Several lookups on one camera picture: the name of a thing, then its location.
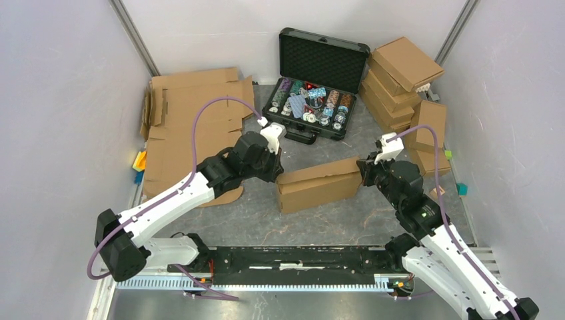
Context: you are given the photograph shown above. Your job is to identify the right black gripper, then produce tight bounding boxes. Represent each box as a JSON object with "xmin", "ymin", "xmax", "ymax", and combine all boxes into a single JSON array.
[{"xmin": 356, "ymin": 149, "xmax": 402, "ymax": 209}]

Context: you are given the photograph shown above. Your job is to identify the wooden letter block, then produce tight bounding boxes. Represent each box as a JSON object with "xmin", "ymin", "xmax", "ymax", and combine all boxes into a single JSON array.
[{"xmin": 429, "ymin": 186, "xmax": 445, "ymax": 200}]

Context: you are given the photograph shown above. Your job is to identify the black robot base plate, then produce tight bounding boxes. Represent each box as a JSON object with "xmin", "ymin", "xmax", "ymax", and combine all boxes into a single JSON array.
[{"xmin": 186, "ymin": 245, "xmax": 401, "ymax": 285}]

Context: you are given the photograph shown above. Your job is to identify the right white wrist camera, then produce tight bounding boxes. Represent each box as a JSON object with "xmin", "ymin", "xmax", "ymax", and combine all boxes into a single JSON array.
[{"xmin": 374, "ymin": 137, "xmax": 404, "ymax": 165}]

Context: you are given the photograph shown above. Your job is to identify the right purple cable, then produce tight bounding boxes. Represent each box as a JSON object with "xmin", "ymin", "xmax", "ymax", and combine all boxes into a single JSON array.
[{"xmin": 386, "ymin": 125, "xmax": 522, "ymax": 320}]

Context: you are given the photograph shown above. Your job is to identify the stacked folded cardboard boxes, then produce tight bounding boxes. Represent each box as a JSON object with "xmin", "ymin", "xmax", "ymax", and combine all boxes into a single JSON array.
[{"xmin": 359, "ymin": 57, "xmax": 422, "ymax": 132}]

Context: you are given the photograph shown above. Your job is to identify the leaning folded cardboard box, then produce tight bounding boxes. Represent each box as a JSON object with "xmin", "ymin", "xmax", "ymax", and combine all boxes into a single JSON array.
[{"xmin": 403, "ymin": 99, "xmax": 448, "ymax": 153}]

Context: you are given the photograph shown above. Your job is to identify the teal toy cube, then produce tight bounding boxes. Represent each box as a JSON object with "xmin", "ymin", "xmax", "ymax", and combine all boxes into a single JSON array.
[{"xmin": 456, "ymin": 183, "xmax": 468, "ymax": 197}]

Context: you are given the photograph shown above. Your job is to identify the purple cable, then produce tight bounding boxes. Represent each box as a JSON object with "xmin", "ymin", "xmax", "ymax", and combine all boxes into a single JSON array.
[
  {"xmin": 86, "ymin": 96, "xmax": 268, "ymax": 301},
  {"xmin": 386, "ymin": 125, "xmax": 522, "ymax": 320}
]

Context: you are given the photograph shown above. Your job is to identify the flat cardboard sheet stack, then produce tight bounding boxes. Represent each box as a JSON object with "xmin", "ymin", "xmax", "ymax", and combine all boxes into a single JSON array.
[{"xmin": 140, "ymin": 67, "xmax": 255, "ymax": 199}]

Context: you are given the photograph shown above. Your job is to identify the black poker chip case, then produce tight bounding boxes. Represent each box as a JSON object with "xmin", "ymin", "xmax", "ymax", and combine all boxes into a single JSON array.
[{"xmin": 262, "ymin": 27, "xmax": 370, "ymax": 145}]

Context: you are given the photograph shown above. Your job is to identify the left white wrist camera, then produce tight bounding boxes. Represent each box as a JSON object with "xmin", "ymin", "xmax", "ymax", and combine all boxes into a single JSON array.
[{"xmin": 257, "ymin": 117, "xmax": 286, "ymax": 155}]

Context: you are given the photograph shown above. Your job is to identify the yellow orange toy block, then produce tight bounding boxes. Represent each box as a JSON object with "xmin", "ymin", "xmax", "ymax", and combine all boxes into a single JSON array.
[{"xmin": 132, "ymin": 151, "xmax": 147, "ymax": 172}]

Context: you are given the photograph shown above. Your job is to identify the white slotted cable duct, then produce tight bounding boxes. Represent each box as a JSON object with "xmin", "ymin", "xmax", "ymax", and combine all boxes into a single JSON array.
[{"xmin": 115, "ymin": 274, "xmax": 416, "ymax": 293}]

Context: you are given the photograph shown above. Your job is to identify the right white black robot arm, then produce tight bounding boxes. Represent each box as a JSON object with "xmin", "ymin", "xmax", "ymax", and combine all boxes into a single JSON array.
[{"xmin": 356, "ymin": 157, "xmax": 540, "ymax": 319}]

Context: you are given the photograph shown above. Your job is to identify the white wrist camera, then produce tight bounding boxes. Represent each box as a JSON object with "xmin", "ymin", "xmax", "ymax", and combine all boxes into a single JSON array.
[
  {"xmin": 257, "ymin": 117, "xmax": 286, "ymax": 155},
  {"xmin": 374, "ymin": 137, "xmax": 404, "ymax": 165}
]

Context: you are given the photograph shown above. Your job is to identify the brown cardboard box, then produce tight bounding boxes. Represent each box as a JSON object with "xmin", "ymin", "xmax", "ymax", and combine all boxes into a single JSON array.
[{"xmin": 277, "ymin": 157, "xmax": 362, "ymax": 214}]

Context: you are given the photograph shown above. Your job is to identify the aluminium frame rail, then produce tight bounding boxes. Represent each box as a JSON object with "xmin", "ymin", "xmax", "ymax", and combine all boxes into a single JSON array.
[{"xmin": 471, "ymin": 247, "xmax": 500, "ymax": 278}]

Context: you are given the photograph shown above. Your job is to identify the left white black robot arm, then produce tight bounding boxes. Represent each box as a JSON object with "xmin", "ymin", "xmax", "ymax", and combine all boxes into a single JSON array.
[{"xmin": 87, "ymin": 125, "xmax": 285, "ymax": 282}]

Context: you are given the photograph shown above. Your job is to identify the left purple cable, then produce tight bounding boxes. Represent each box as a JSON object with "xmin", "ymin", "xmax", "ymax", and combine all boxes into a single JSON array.
[{"xmin": 86, "ymin": 96, "xmax": 268, "ymax": 301}]

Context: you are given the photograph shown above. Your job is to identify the white plastic connector piece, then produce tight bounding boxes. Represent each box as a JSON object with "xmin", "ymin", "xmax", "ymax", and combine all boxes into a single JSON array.
[{"xmin": 415, "ymin": 83, "xmax": 440, "ymax": 103}]

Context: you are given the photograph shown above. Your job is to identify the low folded cardboard box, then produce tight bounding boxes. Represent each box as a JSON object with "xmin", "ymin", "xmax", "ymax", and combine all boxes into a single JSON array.
[{"xmin": 408, "ymin": 149, "xmax": 451, "ymax": 177}]

